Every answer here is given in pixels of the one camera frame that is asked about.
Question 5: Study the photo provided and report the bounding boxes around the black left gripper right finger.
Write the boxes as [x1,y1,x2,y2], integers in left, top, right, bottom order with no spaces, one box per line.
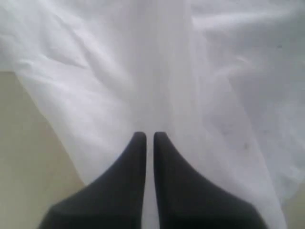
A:
[153,132,264,229]

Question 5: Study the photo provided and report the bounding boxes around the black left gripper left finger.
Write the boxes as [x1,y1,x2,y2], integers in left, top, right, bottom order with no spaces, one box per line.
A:
[39,132,146,229]

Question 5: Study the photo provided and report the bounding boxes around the white t-shirt red logo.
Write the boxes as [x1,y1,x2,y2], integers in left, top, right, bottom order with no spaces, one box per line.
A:
[0,0,305,229]

